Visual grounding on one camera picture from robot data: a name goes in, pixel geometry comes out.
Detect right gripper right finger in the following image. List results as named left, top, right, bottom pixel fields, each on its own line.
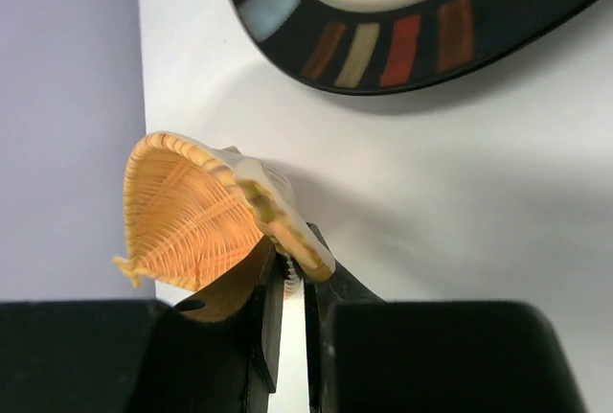
left=302, top=221, right=537, bottom=413

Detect dark striped rim ceramic plate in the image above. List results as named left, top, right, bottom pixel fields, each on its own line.
left=231, top=0, right=597, bottom=96

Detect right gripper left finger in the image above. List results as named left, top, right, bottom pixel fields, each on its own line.
left=157, top=240, right=283, bottom=412

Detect orange fish-shaped woven basket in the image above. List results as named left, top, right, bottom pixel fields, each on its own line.
left=113, top=132, right=335, bottom=295

